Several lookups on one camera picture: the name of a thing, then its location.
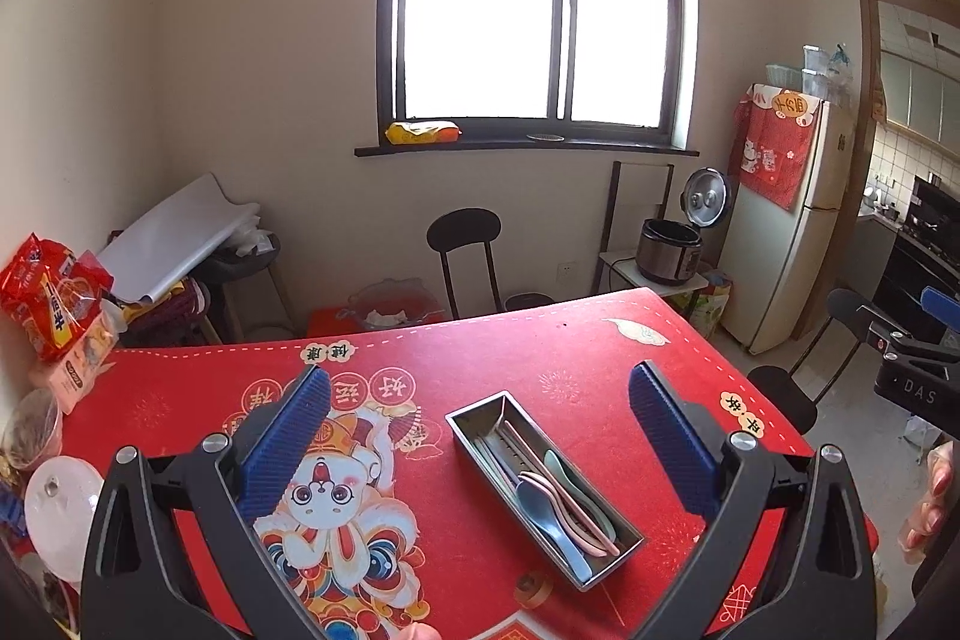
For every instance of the black round-back chair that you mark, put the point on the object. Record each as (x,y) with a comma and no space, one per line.
(784,396)
(463,231)

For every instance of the clear jar with dark contents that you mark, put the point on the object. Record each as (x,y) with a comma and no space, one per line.
(30,430)

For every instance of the dark cloth pile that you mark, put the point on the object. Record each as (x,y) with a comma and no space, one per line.
(169,310)

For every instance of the pink chopstick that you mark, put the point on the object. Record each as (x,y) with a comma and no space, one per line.
(525,452)

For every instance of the steel utensil holder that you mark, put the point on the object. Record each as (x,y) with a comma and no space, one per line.
(480,430)

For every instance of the white plastic lid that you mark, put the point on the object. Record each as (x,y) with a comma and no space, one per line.
(64,520)

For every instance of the light blue spoon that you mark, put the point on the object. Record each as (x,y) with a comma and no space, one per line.
(536,503)

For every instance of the silver electric pressure cooker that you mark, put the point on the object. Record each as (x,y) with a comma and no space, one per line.
(671,250)

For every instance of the pink spoon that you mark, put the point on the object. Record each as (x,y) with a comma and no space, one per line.
(547,486)

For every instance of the wooden stool with basin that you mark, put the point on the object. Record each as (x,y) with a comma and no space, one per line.
(247,280)

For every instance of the green printed bag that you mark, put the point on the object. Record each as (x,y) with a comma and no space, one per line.
(709,306)

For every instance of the pink and white carton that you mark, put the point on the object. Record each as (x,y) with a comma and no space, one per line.
(82,370)

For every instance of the white rolled sheet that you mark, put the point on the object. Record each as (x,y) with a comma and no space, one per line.
(180,235)

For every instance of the clear containers on fridge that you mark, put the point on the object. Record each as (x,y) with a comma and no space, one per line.
(814,70)

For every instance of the light green spoon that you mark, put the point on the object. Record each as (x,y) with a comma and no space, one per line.
(559,466)

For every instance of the red snack bag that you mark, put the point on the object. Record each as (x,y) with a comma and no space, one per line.
(45,295)

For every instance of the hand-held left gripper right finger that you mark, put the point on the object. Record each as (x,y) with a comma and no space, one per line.
(675,445)

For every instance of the yellow orange packet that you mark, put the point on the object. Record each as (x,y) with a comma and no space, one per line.
(424,132)

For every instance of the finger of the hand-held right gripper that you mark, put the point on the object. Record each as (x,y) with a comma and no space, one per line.
(943,308)
(900,336)

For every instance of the red printed table mat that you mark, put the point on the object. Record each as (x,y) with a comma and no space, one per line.
(450,340)

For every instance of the red printed fridge cloth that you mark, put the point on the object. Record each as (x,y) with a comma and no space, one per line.
(776,145)

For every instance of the white refrigerator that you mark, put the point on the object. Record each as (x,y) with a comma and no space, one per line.
(772,265)

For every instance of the person's right hand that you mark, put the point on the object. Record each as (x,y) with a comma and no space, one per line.
(934,505)

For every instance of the black kitchen stove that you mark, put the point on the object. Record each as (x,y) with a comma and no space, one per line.
(911,265)

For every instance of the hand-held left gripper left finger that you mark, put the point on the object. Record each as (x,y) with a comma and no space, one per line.
(289,437)

